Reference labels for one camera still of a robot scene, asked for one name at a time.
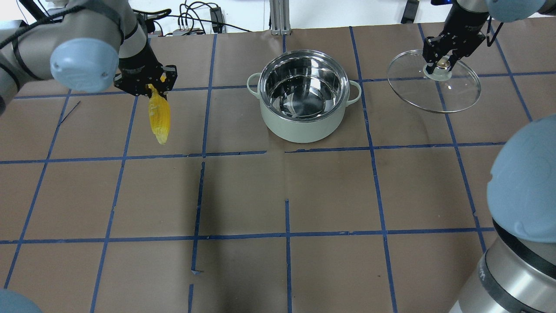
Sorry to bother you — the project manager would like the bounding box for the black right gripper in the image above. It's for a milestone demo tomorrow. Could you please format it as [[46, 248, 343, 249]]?
[[423, 4, 486, 75]]

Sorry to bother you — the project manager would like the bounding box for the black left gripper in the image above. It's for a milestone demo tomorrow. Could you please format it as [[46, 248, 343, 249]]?
[[114, 43, 178, 100]]

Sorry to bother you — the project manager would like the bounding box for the yellow corn cob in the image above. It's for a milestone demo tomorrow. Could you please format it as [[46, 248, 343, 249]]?
[[147, 84, 171, 145]]

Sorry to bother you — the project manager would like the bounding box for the glass pot lid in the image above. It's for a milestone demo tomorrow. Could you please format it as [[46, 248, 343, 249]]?
[[387, 50, 482, 114]]

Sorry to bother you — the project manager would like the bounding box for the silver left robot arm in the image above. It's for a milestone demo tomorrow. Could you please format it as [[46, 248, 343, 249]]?
[[1, 0, 177, 112]]

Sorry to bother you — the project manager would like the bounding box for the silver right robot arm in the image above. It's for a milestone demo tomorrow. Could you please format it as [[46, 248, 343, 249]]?
[[423, 0, 556, 313]]

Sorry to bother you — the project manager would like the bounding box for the pale green steel pot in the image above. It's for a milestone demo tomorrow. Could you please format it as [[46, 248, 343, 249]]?
[[246, 50, 363, 144]]

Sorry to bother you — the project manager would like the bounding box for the black power adapter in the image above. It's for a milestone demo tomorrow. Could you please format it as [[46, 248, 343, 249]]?
[[210, 6, 225, 33]]

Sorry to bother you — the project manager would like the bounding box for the brown paper table mat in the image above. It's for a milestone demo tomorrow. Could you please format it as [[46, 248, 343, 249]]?
[[0, 18, 555, 313]]

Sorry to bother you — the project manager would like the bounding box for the aluminium frame post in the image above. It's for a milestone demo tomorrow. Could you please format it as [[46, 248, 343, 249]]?
[[269, 0, 291, 35]]

